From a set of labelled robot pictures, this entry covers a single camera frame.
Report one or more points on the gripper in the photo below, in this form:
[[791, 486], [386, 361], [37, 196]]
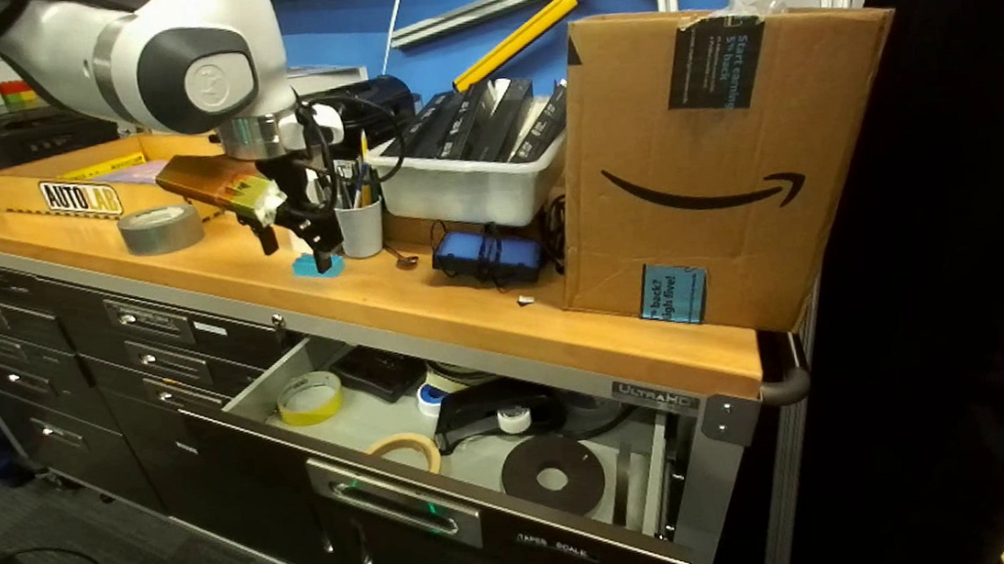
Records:
[[290, 181]]

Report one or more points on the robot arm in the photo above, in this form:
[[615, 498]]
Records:
[[165, 38]]

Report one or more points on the small blue plastic object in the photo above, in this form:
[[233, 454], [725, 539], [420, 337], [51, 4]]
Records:
[[307, 268]]

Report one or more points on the open black drawer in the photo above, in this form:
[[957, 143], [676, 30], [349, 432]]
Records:
[[528, 556]]

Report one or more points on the white cup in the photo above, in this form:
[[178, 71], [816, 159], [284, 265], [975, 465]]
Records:
[[361, 233]]

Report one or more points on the bundle of pens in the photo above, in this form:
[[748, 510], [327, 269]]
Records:
[[356, 184]]

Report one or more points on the flat black box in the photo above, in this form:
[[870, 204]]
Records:
[[379, 372]]

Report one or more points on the black round device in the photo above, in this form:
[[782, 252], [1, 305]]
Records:
[[379, 100]]

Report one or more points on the yellow tape roll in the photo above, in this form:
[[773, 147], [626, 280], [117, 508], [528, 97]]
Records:
[[311, 402]]

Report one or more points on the pink paper sheet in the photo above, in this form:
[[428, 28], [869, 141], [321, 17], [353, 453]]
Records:
[[137, 173]]

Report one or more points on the white plastic bin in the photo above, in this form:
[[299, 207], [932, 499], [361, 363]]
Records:
[[466, 191]]

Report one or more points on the yellow booklet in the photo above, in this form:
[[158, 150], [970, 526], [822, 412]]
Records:
[[104, 166]]

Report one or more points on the blue and white tape roll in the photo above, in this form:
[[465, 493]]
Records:
[[429, 400]]

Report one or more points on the wooden tray with label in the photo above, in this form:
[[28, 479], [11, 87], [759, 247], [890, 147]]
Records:
[[75, 196]]

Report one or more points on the row of black boxes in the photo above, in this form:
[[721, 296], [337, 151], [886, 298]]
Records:
[[487, 122]]

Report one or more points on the black tape dispenser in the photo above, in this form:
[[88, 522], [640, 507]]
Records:
[[469, 414]]

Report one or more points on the beige masking tape roll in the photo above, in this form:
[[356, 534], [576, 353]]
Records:
[[430, 449]]

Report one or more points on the small white tape roll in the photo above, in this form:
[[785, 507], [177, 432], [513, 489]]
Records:
[[514, 420]]

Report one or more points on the yellow bar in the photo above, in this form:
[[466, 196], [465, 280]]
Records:
[[515, 38]]

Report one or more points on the black equipment case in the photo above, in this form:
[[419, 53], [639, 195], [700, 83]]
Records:
[[0, 141]]

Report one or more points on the stack of coloured blocks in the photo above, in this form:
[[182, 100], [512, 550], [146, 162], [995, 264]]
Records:
[[19, 94]]

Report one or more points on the large black tape roll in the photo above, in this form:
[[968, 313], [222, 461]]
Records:
[[577, 482]]

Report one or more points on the cardboard box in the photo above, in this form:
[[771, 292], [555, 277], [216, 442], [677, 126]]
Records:
[[693, 162]]

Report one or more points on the grey duct tape roll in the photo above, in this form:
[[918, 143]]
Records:
[[161, 234]]

